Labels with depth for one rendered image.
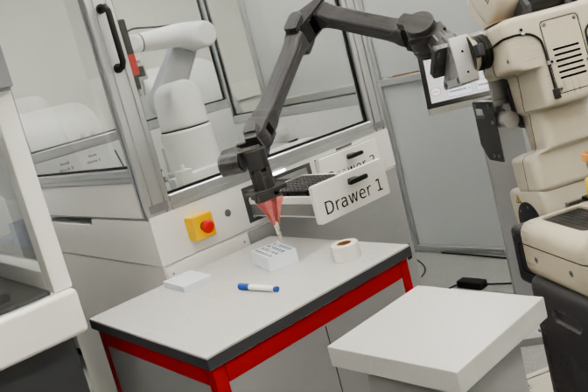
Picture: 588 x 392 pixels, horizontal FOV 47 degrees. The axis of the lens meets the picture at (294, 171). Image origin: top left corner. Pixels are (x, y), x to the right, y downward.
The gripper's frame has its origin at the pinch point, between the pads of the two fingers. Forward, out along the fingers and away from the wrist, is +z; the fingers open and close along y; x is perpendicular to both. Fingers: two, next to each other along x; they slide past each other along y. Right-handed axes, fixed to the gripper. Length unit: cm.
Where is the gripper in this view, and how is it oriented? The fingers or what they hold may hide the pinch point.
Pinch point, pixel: (275, 220)
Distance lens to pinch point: 177.4
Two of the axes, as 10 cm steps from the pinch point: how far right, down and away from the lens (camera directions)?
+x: 4.3, 0.3, -9.0
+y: -8.6, 3.2, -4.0
